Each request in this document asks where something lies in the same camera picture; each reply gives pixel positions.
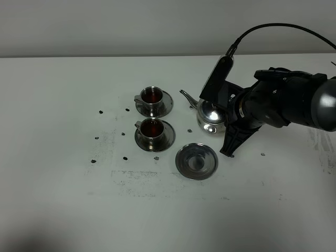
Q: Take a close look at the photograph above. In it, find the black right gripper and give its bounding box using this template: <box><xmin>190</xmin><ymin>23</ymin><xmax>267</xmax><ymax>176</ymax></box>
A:
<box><xmin>216</xmin><ymin>68</ymin><xmax>328</xmax><ymax>157</ymax></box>

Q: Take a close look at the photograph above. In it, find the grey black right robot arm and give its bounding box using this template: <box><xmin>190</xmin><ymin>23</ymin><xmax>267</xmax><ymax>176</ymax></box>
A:
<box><xmin>216</xmin><ymin>68</ymin><xmax>335</xmax><ymax>156</ymax></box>

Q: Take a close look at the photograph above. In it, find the stainless steel teapot saucer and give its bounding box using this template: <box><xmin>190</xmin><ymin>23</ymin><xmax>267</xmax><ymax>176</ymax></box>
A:
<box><xmin>175</xmin><ymin>143</ymin><xmax>218</xmax><ymax>181</ymax></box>

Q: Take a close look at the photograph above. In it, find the near stainless steel saucer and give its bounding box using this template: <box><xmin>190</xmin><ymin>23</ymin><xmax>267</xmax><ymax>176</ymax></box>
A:
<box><xmin>134</xmin><ymin>118</ymin><xmax>176</xmax><ymax>152</ymax></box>

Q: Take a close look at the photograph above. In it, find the far stainless steel saucer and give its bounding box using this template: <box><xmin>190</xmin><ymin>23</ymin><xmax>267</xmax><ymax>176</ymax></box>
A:
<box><xmin>135</xmin><ymin>91</ymin><xmax>174</xmax><ymax>118</ymax></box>

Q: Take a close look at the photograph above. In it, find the near stainless steel teacup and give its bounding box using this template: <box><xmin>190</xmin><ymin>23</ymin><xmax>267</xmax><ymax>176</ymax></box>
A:
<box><xmin>134</xmin><ymin>118</ymin><xmax>165</xmax><ymax>143</ymax></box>

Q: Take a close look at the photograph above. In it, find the stainless steel teacup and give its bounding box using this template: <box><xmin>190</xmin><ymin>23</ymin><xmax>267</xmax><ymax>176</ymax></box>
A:
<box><xmin>134</xmin><ymin>86</ymin><xmax>163</xmax><ymax>109</ymax></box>
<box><xmin>134</xmin><ymin>118</ymin><xmax>165</xmax><ymax>143</ymax></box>

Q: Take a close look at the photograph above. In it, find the far stainless steel teacup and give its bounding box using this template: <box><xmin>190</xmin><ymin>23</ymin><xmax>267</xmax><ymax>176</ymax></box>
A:
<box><xmin>134</xmin><ymin>86</ymin><xmax>163</xmax><ymax>109</ymax></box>

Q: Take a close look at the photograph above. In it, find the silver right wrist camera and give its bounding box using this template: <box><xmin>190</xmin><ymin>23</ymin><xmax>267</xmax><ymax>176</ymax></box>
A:
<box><xmin>199</xmin><ymin>56</ymin><xmax>234</xmax><ymax>103</ymax></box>

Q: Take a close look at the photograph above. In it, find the black right camera cable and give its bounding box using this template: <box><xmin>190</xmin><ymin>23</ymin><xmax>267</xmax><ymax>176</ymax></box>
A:
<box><xmin>226</xmin><ymin>23</ymin><xmax>336</xmax><ymax>57</ymax></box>

